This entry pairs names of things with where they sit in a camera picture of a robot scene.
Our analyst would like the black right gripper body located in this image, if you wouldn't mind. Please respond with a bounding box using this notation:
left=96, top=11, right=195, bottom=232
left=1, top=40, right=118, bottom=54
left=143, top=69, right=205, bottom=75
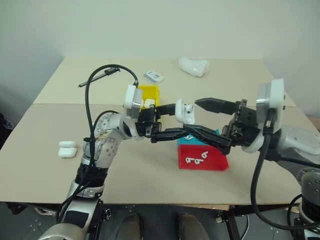
left=220, top=98, right=262, bottom=148

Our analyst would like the small white printed box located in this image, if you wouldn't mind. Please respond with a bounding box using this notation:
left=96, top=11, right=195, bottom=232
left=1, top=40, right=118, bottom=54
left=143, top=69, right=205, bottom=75
left=143, top=69, right=166, bottom=84

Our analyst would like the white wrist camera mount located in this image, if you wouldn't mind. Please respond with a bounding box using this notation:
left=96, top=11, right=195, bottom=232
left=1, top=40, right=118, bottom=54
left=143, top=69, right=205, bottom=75
left=123, top=84, right=144, bottom=119
left=240, top=78, right=287, bottom=154

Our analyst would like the black metal table leg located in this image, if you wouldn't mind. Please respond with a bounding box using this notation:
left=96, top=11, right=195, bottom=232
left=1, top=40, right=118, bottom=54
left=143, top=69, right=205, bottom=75
left=225, top=204, right=242, bottom=240

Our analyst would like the black pen-shaped tool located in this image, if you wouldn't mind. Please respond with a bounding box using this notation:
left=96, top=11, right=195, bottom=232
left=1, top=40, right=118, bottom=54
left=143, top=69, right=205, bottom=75
left=77, top=66, right=121, bottom=88

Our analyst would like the teal plastic tray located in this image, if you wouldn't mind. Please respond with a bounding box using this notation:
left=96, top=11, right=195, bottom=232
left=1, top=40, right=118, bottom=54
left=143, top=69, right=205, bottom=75
left=176, top=128, right=222, bottom=146

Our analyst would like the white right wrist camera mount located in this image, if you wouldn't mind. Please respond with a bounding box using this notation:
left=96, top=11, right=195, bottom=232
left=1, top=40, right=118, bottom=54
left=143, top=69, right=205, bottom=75
left=240, top=78, right=287, bottom=154

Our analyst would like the crumpled white plastic bag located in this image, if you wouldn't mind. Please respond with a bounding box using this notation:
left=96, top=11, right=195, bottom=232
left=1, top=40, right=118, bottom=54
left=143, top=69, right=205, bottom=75
left=177, top=56, right=210, bottom=79

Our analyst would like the red plastic tray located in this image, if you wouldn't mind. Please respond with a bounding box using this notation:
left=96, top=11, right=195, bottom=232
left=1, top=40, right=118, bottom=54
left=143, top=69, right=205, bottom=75
left=177, top=144, right=230, bottom=172

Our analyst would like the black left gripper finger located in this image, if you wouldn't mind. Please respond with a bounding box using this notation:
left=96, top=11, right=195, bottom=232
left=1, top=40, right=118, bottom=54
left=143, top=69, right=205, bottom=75
left=150, top=127, right=192, bottom=144
left=156, top=102, right=178, bottom=119

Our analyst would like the yellow plastic bin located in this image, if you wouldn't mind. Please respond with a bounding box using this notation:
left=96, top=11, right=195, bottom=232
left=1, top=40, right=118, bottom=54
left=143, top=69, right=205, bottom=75
left=137, top=84, right=162, bottom=111

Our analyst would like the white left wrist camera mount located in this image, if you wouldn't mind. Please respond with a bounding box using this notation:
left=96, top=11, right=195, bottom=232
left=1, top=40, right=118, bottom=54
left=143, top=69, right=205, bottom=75
left=123, top=84, right=144, bottom=119

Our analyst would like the dark crumpled object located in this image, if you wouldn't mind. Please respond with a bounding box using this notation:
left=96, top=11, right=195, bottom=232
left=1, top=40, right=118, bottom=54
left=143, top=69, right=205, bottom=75
left=0, top=112, right=14, bottom=131

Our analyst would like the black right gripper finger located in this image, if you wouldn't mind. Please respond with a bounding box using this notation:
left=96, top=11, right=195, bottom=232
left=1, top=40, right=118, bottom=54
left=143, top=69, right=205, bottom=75
left=182, top=124, right=233, bottom=156
left=194, top=97, right=239, bottom=116

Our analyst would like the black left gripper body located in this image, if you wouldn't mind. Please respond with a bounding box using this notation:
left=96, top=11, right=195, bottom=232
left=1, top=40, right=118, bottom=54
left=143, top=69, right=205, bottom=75
left=134, top=107, right=162, bottom=138

